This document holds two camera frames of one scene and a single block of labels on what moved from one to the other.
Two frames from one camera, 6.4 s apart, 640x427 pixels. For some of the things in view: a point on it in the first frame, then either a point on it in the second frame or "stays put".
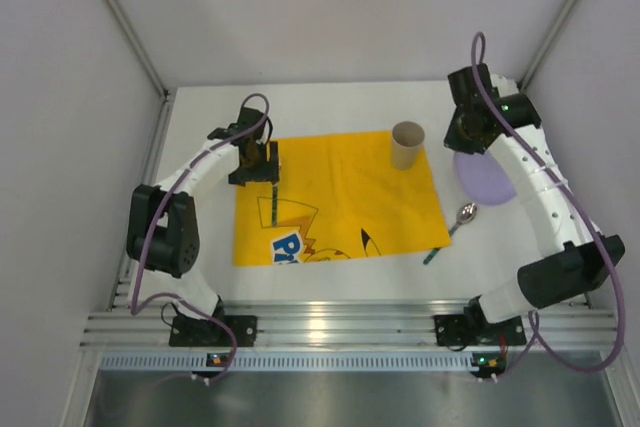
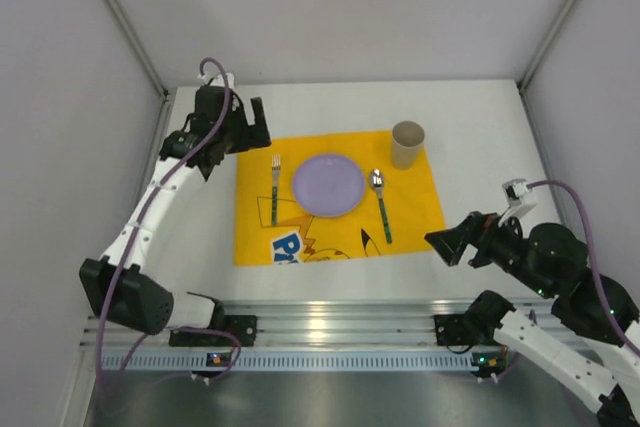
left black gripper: [261, 170] → [245, 126]
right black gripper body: [461, 137] → [473, 243]
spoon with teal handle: [465, 214] → [377, 180]
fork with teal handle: [274, 204] stays put
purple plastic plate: [482, 178] → [328, 185]
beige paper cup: [406, 138] stays put
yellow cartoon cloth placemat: [338, 196] stays put
